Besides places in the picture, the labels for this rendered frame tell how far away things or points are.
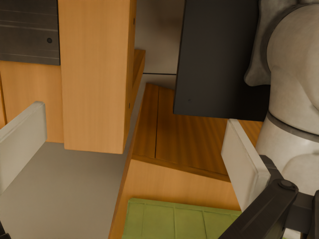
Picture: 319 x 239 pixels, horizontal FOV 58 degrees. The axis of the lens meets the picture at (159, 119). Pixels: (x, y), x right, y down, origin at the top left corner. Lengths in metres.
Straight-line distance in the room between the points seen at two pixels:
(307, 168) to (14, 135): 0.40
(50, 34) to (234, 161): 0.51
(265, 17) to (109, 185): 1.48
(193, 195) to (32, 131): 0.73
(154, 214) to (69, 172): 1.10
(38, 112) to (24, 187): 1.85
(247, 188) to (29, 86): 0.60
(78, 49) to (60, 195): 1.47
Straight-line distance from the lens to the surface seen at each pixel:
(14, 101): 0.73
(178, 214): 0.87
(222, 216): 0.91
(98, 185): 1.89
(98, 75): 0.63
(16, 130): 0.18
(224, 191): 0.90
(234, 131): 0.19
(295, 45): 0.47
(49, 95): 0.69
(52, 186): 1.97
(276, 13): 0.62
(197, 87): 0.63
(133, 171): 0.84
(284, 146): 0.49
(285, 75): 0.48
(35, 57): 0.66
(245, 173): 0.17
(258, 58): 0.62
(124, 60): 0.61
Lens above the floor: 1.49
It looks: 67 degrees down
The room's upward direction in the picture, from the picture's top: 178 degrees counter-clockwise
